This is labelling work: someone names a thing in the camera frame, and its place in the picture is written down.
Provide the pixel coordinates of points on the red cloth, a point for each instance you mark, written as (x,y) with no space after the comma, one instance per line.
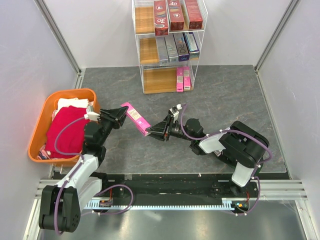
(65,135)

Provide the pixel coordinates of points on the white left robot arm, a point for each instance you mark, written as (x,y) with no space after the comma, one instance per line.
(62,204)

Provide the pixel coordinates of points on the grey slotted cable duct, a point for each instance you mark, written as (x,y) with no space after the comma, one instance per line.
(226,205)

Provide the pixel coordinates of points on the orange plastic basket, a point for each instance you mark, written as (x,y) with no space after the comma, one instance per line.
(36,147)

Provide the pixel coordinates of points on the silver plain toothpaste box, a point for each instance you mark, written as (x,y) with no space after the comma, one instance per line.
(162,51)

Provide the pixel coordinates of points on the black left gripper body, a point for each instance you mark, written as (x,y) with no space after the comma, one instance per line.
(111,116)

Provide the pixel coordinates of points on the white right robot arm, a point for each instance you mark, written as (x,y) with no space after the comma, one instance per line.
(238,146)

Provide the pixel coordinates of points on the white cloth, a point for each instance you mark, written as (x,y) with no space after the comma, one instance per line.
(74,102)

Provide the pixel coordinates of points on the large red toothpaste box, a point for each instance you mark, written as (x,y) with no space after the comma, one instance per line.
(194,16)

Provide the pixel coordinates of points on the silver Protefix toothpaste box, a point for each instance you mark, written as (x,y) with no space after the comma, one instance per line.
(171,48)

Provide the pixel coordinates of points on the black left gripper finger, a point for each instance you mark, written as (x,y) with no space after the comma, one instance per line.
(118,112)
(120,121)

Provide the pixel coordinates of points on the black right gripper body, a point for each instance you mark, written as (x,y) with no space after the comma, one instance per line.
(172,129)

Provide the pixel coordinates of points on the red 3D toothpaste box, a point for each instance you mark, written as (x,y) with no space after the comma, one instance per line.
(176,17)
(160,18)

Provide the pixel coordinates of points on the white wire wooden shelf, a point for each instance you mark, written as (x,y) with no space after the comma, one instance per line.
(155,78)

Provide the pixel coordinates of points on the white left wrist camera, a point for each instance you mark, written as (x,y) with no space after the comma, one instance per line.
(90,114)

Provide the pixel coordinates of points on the purple toothpaste box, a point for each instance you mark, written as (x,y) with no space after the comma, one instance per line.
(192,46)
(181,46)

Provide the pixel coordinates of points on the pink toothpaste box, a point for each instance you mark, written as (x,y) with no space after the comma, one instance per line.
(187,84)
(179,79)
(140,122)

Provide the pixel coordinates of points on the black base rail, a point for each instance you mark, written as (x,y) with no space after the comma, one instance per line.
(174,188)

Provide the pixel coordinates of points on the dark green round bin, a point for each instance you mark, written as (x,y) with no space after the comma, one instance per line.
(233,157)

